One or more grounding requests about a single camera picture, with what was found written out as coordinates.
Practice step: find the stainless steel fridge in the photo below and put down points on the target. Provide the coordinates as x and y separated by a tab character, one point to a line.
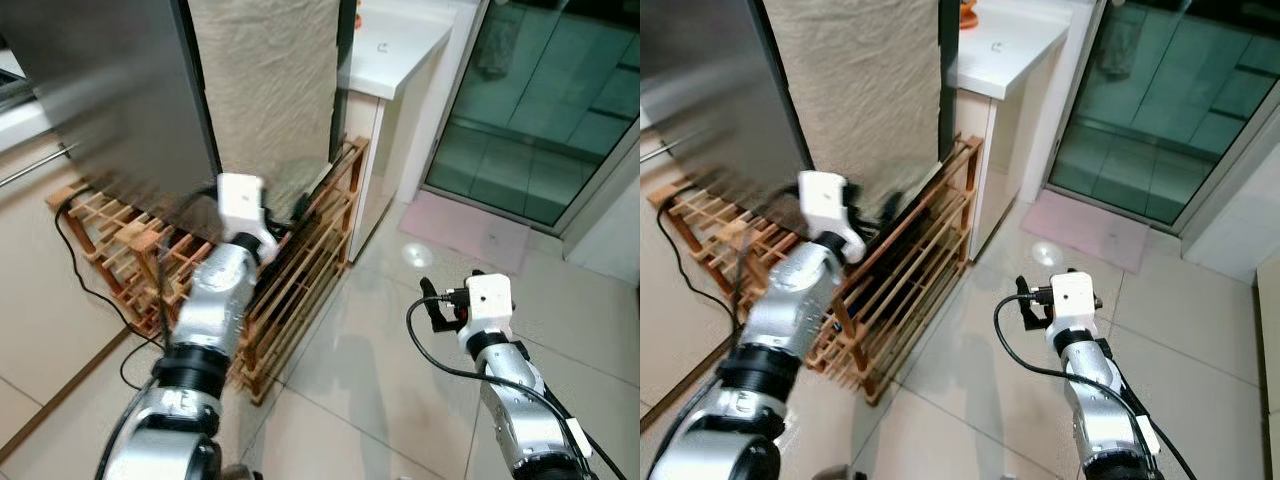
100	80
720	80

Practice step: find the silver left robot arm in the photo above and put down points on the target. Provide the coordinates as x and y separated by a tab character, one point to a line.
790	310
215	300

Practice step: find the pink floor mat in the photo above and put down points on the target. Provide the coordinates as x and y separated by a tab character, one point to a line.
470	235
1090	232

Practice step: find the wooden slatted rack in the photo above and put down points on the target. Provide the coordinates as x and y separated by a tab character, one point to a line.
920	290
110	235

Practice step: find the beige crinkled cover sheet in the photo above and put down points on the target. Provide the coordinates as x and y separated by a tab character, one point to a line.
860	90
265	80

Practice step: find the white counter cabinet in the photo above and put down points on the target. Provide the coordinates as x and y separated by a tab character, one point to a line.
1010	50
400	50

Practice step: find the beige kitchen cabinet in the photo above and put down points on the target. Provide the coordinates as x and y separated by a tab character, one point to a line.
40	300
670	320

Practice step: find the green tinted glass door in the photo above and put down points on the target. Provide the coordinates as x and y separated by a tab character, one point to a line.
540	100
1170	100

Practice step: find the small orange item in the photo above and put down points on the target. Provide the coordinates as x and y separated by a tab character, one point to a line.
356	12
970	12

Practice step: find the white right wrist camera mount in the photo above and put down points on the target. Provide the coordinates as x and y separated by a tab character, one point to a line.
490	300
1075	300

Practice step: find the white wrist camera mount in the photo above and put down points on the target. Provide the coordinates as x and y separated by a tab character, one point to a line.
1075	300
240	205
825	205
490	300

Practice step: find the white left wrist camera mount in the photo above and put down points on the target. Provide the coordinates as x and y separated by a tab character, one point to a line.
240	205
825	205

